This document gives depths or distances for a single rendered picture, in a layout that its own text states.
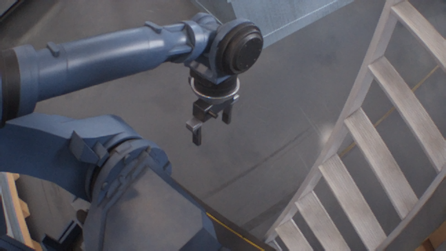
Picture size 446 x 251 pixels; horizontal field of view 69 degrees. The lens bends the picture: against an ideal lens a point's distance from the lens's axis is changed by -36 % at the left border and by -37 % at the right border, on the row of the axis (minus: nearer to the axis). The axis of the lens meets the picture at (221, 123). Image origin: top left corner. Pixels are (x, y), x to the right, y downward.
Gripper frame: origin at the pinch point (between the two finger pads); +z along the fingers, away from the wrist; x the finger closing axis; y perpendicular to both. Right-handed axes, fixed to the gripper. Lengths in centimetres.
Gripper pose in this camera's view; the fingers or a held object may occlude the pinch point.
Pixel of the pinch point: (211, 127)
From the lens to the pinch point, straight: 158.2
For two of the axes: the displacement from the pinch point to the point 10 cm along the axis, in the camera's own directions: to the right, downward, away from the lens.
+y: 7.3, 5.1, -4.5
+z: -0.6, 7.1, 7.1
